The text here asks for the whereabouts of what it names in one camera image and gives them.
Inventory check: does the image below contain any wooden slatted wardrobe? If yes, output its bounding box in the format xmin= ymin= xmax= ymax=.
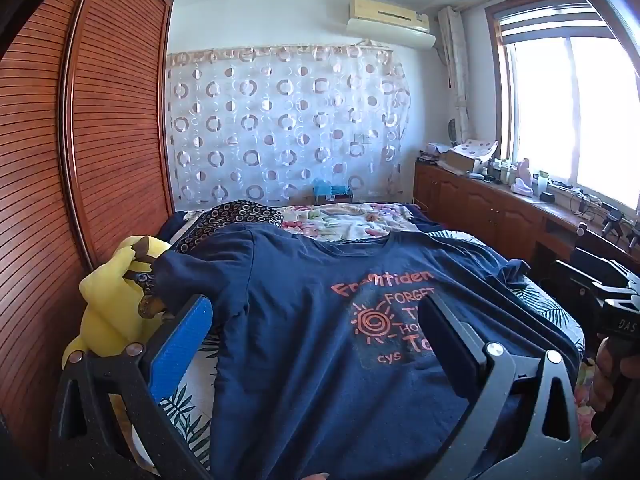
xmin=0 ymin=0 xmax=176 ymax=480

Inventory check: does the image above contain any wooden framed window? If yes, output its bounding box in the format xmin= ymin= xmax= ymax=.
xmin=485 ymin=0 xmax=640 ymax=211

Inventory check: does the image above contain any leaf-print bedsheet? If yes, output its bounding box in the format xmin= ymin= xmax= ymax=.
xmin=112 ymin=230 xmax=586 ymax=476

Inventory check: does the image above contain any navy blanket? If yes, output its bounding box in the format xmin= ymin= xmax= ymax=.
xmin=400 ymin=204 xmax=443 ymax=235

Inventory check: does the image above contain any sheer circle-patterned curtain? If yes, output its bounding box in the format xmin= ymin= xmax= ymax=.
xmin=167 ymin=42 xmax=413 ymax=211

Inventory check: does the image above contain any person's right hand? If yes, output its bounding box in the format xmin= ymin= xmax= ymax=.
xmin=590 ymin=335 xmax=640 ymax=441

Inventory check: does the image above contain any wall air conditioner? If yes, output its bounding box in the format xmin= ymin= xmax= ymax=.
xmin=346 ymin=0 xmax=436 ymax=50

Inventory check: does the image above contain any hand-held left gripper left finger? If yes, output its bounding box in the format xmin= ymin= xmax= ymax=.
xmin=49 ymin=294 xmax=216 ymax=480

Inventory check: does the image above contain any wooden low cabinet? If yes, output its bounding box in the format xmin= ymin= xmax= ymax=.
xmin=414 ymin=160 xmax=640 ymax=271

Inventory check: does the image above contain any cardboard box on cabinet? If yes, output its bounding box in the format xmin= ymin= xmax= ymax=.
xmin=452 ymin=139 xmax=499 ymax=163

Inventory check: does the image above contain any small blue stool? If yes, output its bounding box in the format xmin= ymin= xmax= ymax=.
xmin=313 ymin=179 xmax=353 ymax=206

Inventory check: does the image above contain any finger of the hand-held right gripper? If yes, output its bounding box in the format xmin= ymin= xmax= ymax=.
xmin=592 ymin=282 xmax=640 ymax=306
xmin=607 ymin=259 xmax=640 ymax=286

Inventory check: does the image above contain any floral blanket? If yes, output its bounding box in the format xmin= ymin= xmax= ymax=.
xmin=272 ymin=202 xmax=426 ymax=243

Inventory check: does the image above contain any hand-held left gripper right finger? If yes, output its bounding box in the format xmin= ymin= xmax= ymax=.
xmin=419 ymin=292 xmax=583 ymax=480

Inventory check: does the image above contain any dark ring-patterned cloth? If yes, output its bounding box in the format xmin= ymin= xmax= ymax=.
xmin=170 ymin=200 xmax=285 ymax=256

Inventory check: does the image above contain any navy printed T-shirt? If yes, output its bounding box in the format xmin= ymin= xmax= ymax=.
xmin=150 ymin=224 xmax=581 ymax=480

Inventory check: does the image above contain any yellow plush toy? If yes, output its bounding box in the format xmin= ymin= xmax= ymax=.
xmin=61 ymin=235 xmax=173 ymax=376

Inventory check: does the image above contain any pale figurine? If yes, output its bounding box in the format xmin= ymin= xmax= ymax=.
xmin=510 ymin=159 xmax=536 ymax=197

